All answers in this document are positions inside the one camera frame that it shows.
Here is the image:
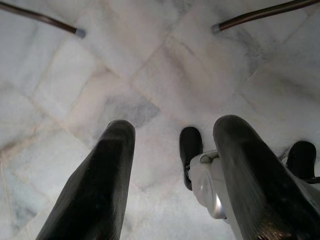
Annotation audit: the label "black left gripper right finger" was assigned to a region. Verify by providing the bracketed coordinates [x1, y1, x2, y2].
[212, 114, 320, 240]

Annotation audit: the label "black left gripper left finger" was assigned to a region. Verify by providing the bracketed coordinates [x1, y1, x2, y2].
[36, 119, 136, 240]

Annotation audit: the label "silver white robot leg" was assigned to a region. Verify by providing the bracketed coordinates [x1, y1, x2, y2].
[188, 149, 236, 240]

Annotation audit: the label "black robot foot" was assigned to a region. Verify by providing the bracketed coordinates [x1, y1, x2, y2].
[285, 140, 317, 180]
[179, 126, 204, 189]

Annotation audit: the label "brown metal chair leg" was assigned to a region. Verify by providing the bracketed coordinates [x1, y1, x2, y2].
[211, 0, 320, 35]
[0, 2, 86, 39]

